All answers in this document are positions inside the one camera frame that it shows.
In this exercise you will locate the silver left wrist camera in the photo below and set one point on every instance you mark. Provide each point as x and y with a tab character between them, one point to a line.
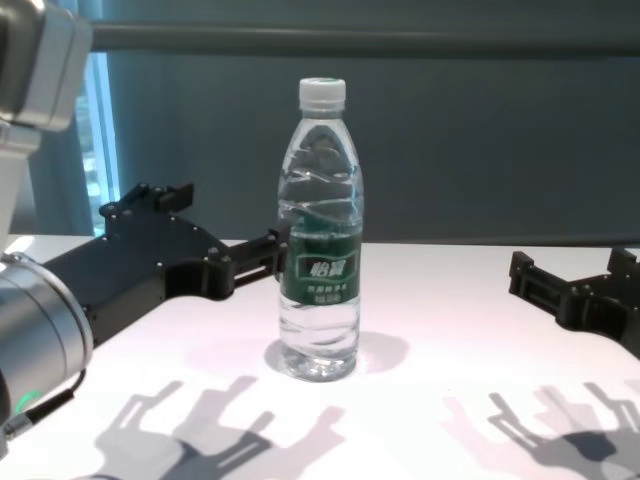
45	65

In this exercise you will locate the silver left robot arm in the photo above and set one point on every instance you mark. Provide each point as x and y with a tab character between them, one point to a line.
35	315

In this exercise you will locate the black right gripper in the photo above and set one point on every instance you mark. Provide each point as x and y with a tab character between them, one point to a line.
610	305

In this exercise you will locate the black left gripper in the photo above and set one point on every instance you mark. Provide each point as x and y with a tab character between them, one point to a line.
140	265

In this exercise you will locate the dark grey horizontal bar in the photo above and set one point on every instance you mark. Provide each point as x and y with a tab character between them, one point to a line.
350	37

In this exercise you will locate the clear green-label water bottle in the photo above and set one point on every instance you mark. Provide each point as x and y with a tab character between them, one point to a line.
320	270

